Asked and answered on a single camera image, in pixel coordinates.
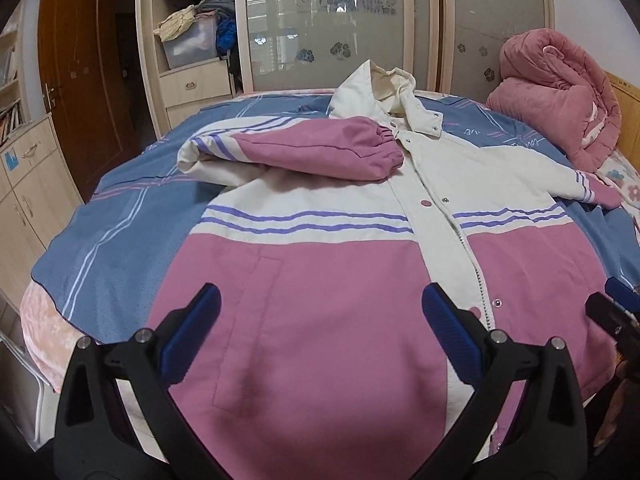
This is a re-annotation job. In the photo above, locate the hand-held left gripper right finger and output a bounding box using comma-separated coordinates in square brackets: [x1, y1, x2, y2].
[415, 282, 588, 480]

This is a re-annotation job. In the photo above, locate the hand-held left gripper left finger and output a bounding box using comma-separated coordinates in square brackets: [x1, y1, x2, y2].
[52, 282, 227, 480]

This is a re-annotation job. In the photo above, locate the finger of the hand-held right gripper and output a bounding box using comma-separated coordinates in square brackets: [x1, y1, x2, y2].
[584, 291, 640, 347]
[604, 277, 640, 312]

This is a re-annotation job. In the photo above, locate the pink and white hooded jacket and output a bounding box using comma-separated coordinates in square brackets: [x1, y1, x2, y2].
[145, 59, 623, 480]

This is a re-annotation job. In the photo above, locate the floral print blanket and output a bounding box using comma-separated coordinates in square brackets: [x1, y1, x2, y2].
[594, 149, 640, 211]

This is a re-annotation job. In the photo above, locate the blue striped bed sheet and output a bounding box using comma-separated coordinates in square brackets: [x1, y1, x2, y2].
[30, 89, 640, 332]

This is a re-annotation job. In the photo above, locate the pink fleece blanket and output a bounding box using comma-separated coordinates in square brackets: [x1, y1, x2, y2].
[20, 280, 103, 387]

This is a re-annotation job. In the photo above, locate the wooden bed headboard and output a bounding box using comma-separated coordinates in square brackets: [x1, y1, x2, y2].
[602, 70, 640, 161]

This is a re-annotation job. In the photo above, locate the light wooden cabinet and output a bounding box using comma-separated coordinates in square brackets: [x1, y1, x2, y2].
[0, 112, 87, 313]

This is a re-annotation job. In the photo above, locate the rolled pink quilt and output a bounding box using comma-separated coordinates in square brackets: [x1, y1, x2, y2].
[486, 29, 622, 173]

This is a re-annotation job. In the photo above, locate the brown wooden door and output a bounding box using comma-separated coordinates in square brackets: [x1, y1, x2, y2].
[37, 0, 147, 202]

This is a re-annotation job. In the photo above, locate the translucent plastic storage box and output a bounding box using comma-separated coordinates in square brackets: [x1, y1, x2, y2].
[162, 16, 221, 70]

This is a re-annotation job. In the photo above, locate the bookshelf with books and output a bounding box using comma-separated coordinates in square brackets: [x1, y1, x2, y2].
[0, 24, 27, 147]

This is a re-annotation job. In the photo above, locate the blue folded clothing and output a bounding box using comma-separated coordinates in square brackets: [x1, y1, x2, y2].
[215, 14, 237, 57]

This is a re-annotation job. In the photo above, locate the cream crumpled cloth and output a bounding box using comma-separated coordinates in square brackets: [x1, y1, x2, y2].
[153, 5, 202, 44]

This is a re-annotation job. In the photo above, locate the beige sliding door wardrobe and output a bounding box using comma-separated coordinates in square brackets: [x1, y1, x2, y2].
[135, 0, 557, 142]

